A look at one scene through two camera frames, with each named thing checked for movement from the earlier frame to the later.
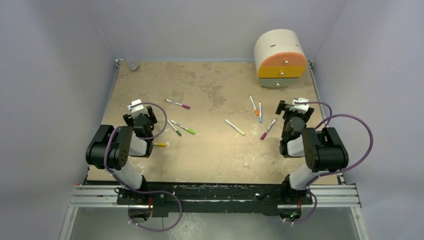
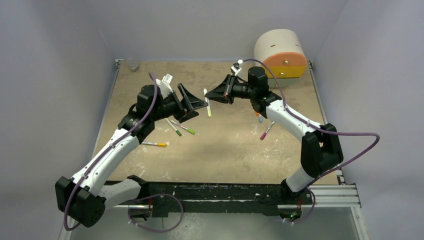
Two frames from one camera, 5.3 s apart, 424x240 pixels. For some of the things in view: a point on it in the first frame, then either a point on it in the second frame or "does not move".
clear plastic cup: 133,64 does not move
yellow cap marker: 160,144 does not move
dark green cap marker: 177,131 does not move
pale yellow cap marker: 232,125 -> 207,100
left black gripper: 150,116 -> 193,102
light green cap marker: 189,130 does not move
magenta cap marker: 263,136 does not move
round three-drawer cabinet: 280,57 does not move
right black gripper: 282,108 -> 228,90
